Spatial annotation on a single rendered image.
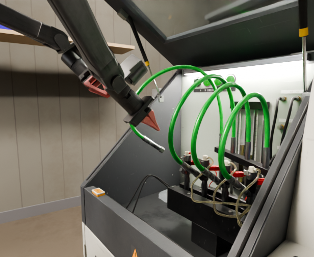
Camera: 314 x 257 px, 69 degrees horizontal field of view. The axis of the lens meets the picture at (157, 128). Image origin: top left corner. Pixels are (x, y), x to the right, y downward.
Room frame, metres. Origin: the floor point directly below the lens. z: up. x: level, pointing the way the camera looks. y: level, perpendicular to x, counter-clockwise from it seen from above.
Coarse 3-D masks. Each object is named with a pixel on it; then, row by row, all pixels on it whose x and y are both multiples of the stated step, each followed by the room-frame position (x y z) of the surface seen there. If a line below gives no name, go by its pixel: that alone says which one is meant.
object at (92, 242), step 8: (88, 232) 0.84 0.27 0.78; (88, 240) 0.84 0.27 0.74; (96, 240) 0.78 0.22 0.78; (88, 248) 0.85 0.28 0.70; (96, 248) 0.78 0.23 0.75; (104, 248) 0.73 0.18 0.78; (88, 256) 0.85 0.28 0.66; (96, 256) 0.78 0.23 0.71; (104, 256) 0.73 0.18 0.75; (112, 256) 0.69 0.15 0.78
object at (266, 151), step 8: (248, 96) 0.57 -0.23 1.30; (256, 96) 0.59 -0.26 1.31; (240, 104) 0.55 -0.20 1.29; (264, 104) 0.62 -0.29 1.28; (232, 112) 0.54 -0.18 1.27; (264, 112) 0.64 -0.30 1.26; (232, 120) 0.52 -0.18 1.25; (224, 128) 0.52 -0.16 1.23; (224, 136) 0.51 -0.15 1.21; (224, 144) 0.51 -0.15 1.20; (264, 144) 0.65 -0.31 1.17; (264, 152) 0.65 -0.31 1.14; (264, 160) 0.65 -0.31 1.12; (224, 168) 0.51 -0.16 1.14; (224, 176) 0.52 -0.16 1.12; (232, 176) 0.53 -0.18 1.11; (232, 184) 0.54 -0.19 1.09; (240, 184) 0.55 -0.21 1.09
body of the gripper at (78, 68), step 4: (76, 60) 0.80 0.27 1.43; (80, 60) 0.81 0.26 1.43; (76, 64) 0.80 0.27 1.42; (80, 64) 0.80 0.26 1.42; (84, 64) 0.80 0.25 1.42; (72, 68) 0.80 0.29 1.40; (76, 68) 0.80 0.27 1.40; (80, 68) 0.80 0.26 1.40; (84, 68) 0.80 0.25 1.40; (76, 72) 0.80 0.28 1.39; (80, 72) 0.80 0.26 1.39; (84, 72) 0.77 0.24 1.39; (88, 72) 0.79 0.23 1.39; (80, 76) 0.77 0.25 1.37; (84, 76) 0.77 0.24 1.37; (80, 80) 0.80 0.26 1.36
